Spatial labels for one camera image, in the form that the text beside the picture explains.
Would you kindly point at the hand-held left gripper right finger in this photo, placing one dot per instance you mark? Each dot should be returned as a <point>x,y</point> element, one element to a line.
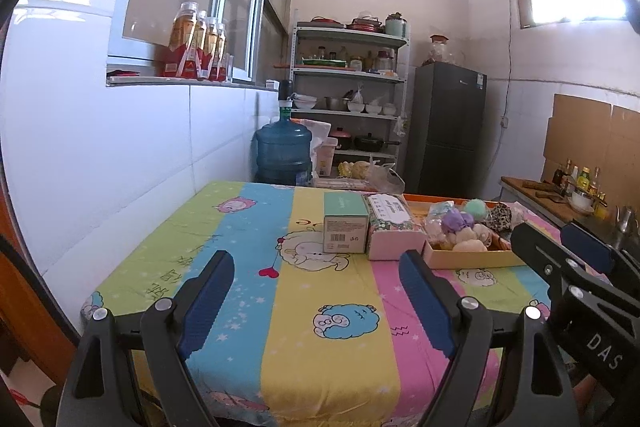
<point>425,302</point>

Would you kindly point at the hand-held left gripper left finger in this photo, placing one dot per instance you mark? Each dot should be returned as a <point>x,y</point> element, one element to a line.
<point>207,302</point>

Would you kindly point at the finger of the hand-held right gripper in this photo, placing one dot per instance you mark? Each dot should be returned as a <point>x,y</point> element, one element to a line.
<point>587,249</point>
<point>535,247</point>

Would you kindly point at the leopard print scrunchie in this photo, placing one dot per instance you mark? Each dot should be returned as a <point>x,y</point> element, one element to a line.
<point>500,217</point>

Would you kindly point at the orange rimmed cardboard box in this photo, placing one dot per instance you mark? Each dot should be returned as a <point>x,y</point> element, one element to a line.
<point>475,259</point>

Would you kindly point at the cream plush toy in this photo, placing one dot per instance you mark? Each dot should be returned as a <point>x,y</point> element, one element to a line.
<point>470,241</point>

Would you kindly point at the white fuzzy scrunchie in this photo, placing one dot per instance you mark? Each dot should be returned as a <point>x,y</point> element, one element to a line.
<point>439,237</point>

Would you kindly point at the green fluffy ball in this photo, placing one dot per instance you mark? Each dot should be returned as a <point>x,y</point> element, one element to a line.
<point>477,208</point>

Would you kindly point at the purple scrunchie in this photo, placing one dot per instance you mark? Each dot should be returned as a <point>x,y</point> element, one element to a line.
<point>457,223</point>

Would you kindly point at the small blue white tissue packet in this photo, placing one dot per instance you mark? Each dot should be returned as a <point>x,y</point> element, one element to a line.
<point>440,212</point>

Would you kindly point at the grey kitchen counter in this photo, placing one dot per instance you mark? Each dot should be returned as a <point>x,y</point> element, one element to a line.
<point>520,202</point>

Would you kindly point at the white enamel bowl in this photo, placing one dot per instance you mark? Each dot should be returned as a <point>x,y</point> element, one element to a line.
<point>582,202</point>

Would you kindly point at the steel kettle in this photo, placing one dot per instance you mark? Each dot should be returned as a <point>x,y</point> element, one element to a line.
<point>626,221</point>

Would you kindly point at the wooden cutting board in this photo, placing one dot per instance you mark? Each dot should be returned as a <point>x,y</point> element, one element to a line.
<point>525,192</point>

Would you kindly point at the group of condiment bottles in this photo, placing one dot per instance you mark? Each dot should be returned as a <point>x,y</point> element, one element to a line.
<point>582,177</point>

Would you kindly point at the floral tissue box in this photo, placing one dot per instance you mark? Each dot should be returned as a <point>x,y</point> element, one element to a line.
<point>395,232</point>

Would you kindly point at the green and white carton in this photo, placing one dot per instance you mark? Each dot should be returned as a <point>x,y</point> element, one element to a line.
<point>345,222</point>

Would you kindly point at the colourful striped cartoon blanket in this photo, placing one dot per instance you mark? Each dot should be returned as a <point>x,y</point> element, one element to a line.
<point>320,347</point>

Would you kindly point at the brown cardboard sheet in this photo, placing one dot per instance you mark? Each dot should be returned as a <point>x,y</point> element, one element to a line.
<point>580,127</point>

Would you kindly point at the clear plastic bag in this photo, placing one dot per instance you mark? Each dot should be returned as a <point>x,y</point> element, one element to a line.
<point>385,177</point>

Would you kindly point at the dark grey fridge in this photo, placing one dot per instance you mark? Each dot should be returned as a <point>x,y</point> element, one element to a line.
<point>445,132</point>

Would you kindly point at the flat printed package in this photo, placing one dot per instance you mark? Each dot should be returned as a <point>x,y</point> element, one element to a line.
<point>337,183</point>

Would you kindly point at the blue water jug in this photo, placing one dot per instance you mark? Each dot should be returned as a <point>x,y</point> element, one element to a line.
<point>282,152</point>

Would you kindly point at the black cooking pot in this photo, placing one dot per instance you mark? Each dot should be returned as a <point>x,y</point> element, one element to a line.
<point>370,142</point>

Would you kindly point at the pink plastic container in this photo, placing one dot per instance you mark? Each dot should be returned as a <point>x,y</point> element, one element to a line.
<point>326,159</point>

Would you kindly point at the red lidded pot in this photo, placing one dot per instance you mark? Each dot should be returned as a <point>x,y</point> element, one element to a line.
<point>341,139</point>

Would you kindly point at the brown wooden door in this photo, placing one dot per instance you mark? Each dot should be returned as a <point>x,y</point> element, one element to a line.
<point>20,297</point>

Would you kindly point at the row of white bowls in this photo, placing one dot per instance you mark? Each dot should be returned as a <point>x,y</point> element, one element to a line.
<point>372,109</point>

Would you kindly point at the white sack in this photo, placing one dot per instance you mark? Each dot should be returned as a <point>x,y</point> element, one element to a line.
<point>317,132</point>

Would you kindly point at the glass jar red lid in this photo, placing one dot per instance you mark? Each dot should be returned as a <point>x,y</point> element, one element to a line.
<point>440,51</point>

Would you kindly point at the stacked white bowls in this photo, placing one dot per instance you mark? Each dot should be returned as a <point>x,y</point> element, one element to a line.
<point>305,103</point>

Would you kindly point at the black water pump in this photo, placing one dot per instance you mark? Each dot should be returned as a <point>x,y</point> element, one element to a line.
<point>285,93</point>

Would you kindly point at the clear drinking glass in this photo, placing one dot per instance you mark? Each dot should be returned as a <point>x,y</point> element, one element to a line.
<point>230,69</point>

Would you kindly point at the white metal shelf rack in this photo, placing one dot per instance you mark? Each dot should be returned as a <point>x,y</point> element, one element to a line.
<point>350,74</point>

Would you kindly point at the red flat packet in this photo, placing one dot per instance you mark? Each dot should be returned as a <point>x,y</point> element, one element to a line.
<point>122,74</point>

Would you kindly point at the amber drink bottle red label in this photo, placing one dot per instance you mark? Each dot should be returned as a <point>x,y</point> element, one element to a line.
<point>181,47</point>
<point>221,57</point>
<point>211,54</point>
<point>199,52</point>

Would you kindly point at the row of jars and bottles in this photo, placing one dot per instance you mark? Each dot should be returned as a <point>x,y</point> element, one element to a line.
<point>370,59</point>

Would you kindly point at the green tray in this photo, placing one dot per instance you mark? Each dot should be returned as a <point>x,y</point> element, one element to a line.
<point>324,63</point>

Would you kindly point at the pale green canister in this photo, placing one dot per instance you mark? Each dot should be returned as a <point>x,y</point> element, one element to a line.
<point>395,26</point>

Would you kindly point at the red pot stack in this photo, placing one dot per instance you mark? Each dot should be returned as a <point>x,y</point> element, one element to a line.
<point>364,25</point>

